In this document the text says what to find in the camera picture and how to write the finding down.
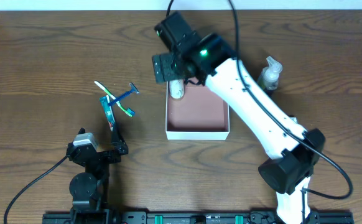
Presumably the green white toothbrush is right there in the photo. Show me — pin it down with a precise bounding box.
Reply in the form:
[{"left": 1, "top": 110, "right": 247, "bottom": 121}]
[{"left": 94, "top": 80, "right": 139, "bottom": 117}]

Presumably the white cardboard box pink inside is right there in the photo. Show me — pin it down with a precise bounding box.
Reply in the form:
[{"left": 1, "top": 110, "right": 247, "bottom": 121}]
[{"left": 165, "top": 84, "right": 230, "bottom": 141}]

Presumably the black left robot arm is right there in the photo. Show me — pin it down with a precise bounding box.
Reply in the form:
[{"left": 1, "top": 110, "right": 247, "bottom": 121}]
[{"left": 66, "top": 124, "right": 128, "bottom": 224}]

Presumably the clear foam pump bottle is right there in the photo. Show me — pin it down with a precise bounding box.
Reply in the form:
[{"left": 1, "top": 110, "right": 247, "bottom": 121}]
[{"left": 257, "top": 56, "right": 283, "bottom": 96}]

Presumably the blue disposable razor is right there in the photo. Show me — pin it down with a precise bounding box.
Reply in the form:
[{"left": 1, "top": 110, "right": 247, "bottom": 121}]
[{"left": 108, "top": 83, "right": 140, "bottom": 106}]

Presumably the black mounting rail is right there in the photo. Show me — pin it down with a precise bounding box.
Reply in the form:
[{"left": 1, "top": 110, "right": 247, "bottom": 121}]
[{"left": 42, "top": 210, "right": 355, "bottom": 224}]

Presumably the green toothpaste tube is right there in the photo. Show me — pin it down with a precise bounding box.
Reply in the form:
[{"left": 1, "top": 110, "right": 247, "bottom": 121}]
[{"left": 100, "top": 95, "right": 116, "bottom": 131}]

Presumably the white Pantene tube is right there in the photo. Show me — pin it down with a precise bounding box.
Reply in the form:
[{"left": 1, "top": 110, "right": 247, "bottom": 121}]
[{"left": 169, "top": 79, "right": 185, "bottom": 100}]

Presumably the green white soap box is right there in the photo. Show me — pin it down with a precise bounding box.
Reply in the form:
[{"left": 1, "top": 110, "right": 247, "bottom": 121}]
[{"left": 289, "top": 116, "right": 298, "bottom": 123}]

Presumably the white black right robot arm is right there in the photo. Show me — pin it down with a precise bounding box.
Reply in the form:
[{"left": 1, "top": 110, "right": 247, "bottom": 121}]
[{"left": 152, "top": 12, "right": 325, "bottom": 223}]

